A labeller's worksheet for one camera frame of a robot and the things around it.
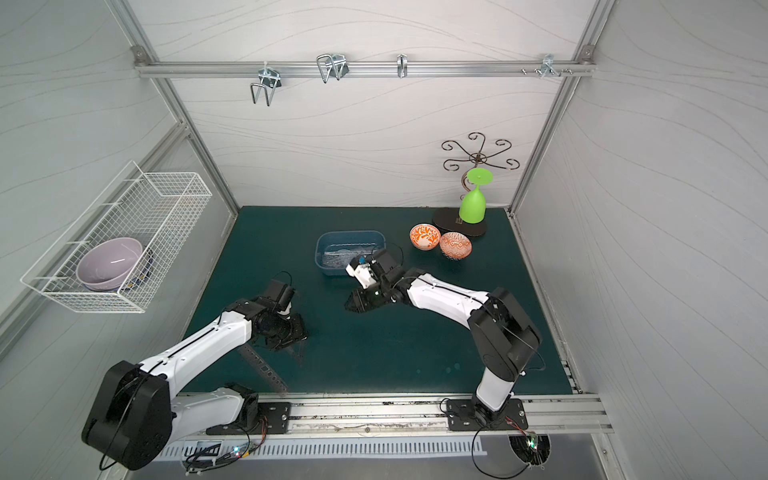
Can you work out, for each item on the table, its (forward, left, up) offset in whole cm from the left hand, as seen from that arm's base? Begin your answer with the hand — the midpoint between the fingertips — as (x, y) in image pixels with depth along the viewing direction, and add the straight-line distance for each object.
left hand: (304, 337), depth 84 cm
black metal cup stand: (+49, -47, -3) cm, 68 cm away
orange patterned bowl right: (+36, -47, -2) cm, 60 cm away
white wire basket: (+23, +38, +28) cm, 53 cm away
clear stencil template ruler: (+30, -6, -2) cm, 31 cm away
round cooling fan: (-24, -60, -6) cm, 65 cm away
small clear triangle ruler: (-3, +2, -3) cm, 4 cm away
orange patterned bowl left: (+40, -37, -2) cm, 55 cm away
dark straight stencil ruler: (-8, +11, -4) cm, 14 cm away
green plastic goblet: (+35, -50, +18) cm, 64 cm away
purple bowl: (+3, +36, +31) cm, 48 cm away
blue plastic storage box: (+34, -3, -2) cm, 34 cm away
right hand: (+8, -13, +7) cm, 16 cm away
